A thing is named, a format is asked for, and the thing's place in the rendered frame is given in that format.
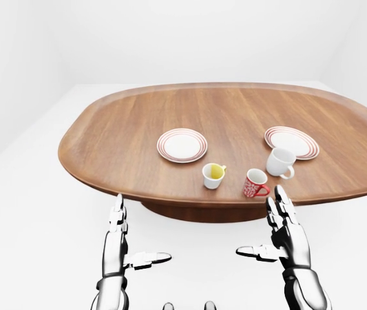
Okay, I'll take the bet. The silver robot right hand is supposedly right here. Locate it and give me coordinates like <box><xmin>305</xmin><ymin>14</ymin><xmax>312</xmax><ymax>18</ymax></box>
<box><xmin>236</xmin><ymin>184</ymin><xmax>311</xmax><ymax>271</ymax></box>

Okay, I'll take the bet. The silver robot left hand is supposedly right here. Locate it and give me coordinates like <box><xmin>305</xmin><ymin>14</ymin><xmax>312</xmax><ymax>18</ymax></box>
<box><xmin>101</xmin><ymin>192</ymin><xmax>173</xmax><ymax>279</ymax></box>

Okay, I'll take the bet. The red patterned mug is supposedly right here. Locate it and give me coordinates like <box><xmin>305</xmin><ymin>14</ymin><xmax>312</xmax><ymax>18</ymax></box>
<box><xmin>242</xmin><ymin>168</ymin><xmax>271</xmax><ymax>198</ymax></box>

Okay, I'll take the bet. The plain white mug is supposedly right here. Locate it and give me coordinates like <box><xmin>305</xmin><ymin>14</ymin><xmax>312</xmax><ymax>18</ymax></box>
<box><xmin>266</xmin><ymin>147</ymin><xmax>297</xmax><ymax>180</ymax></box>

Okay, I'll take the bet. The white plate with red rings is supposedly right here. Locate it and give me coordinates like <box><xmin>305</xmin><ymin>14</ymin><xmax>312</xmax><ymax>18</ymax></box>
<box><xmin>156</xmin><ymin>127</ymin><xmax>209</xmax><ymax>164</ymax></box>
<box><xmin>264</xmin><ymin>125</ymin><xmax>320</xmax><ymax>161</ymax></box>

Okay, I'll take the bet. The white mug yellow inside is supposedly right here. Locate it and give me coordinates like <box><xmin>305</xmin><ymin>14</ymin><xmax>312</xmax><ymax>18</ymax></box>
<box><xmin>202</xmin><ymin>163</ymin><xmax>227</xmax><ymax>190</ymax></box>

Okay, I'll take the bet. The round brown wooden table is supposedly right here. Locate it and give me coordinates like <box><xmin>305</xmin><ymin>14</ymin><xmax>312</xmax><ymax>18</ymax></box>
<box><xmin>58</xmin><ymin>82</ymin><xmax>367</xmax><ymax>224</ymax></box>

